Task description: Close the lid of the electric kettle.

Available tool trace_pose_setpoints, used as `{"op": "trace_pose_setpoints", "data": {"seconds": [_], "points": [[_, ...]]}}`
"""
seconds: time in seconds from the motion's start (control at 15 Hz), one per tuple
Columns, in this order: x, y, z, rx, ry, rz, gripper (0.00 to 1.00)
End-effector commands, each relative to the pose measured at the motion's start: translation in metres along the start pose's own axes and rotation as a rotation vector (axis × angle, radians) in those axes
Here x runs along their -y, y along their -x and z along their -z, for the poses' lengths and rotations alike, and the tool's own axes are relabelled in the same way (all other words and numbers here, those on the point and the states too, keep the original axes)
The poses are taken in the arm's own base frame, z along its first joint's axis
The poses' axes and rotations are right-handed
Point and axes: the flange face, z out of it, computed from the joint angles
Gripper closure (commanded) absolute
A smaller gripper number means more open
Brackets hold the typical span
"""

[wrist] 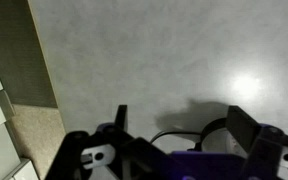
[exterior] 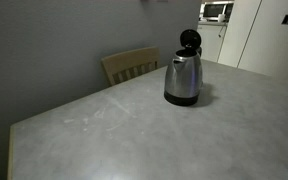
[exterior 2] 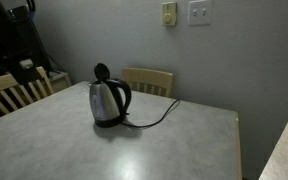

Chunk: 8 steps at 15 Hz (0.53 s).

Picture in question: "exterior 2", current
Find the yellowed wall thermostat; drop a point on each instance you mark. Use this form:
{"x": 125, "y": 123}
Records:
{"x": 169, "y": 13}

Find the white double light switch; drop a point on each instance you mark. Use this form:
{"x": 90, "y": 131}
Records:
{"x": 199, "y": 12}

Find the wooden chair behind table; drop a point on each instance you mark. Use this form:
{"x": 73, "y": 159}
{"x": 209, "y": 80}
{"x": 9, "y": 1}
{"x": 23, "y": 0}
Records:
{"x": 149, "y": 81}

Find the beige side cabinet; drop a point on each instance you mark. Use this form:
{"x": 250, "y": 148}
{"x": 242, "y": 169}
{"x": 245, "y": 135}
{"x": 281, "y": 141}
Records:
{"x": 59, "y": 81}

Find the wooden chair at left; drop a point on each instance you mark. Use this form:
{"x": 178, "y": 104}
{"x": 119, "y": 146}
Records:
{"x": 14, "y": 96}

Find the stainless steel electric kettle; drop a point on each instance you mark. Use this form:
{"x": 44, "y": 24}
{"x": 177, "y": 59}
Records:
{"x": 109, "y": 98}

